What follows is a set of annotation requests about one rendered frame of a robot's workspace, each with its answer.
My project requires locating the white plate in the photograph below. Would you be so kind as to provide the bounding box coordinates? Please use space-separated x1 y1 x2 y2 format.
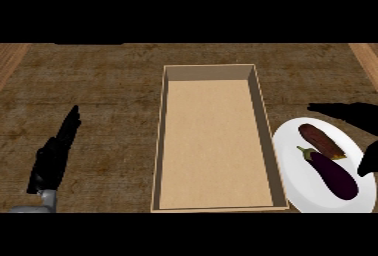
270 117 378 214

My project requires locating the cardboard box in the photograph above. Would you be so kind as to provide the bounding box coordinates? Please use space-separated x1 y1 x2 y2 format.
149 63 290 213

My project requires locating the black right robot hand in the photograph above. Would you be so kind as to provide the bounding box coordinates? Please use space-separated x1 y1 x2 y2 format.
305 102 378 178

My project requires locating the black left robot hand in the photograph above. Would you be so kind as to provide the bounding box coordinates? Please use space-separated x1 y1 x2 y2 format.
25 104 82 195

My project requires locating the brown sweet potato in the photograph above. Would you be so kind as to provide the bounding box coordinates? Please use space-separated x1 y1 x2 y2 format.
296 123 348 161

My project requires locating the purple eggplant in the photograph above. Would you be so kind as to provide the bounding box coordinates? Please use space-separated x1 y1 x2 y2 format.
295 145 360 201

